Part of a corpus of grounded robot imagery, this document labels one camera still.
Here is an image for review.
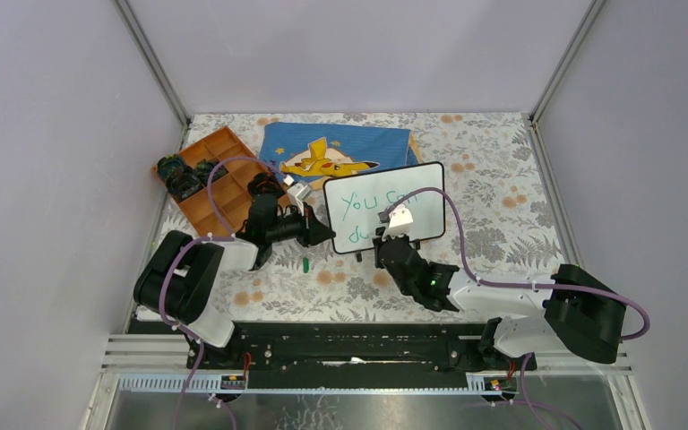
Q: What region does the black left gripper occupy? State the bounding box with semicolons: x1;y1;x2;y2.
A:
266;202;337;248

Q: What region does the white whiteboard black frame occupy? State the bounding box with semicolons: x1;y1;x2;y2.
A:
323;161;446;254

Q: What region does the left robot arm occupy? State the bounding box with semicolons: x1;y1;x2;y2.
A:
133;193;336;368

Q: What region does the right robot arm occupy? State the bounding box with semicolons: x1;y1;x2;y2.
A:
373;228;627;369

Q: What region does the dark rolled fabric orange pattern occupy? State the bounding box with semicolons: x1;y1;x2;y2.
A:
247;172;286;199

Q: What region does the blue Pikachu cloth bag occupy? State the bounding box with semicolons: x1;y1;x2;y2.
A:
258;122;421;189

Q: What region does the wooden compartment tray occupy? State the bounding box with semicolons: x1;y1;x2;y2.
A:
151;126;271;236

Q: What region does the floral patterned tablecloth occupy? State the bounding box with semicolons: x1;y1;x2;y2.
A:
186;113;564;323

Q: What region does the dark green rolled fabric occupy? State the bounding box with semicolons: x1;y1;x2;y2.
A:
194;159;228;186

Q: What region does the dark rolled fabric front left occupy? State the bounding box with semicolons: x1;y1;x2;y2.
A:
165;170;203;202

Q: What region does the dark rolled fabric back left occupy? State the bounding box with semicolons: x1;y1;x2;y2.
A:
154;154;185;182

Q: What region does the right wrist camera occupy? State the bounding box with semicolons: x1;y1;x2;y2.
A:
376;204;414;240

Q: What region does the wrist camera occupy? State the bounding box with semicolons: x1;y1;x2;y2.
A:
376;204;414;240
282;175;314;214

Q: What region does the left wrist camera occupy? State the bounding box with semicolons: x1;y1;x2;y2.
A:
282;175;314;214

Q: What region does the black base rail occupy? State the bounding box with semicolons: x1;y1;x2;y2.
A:
186;322;538;390

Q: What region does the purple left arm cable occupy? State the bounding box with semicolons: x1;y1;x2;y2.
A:
157;156;288;430

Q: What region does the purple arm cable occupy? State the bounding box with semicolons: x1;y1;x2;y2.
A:
157;156;288;430
386;186;652;342

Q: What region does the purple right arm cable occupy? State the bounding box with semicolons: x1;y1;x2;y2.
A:
386;186;652;342

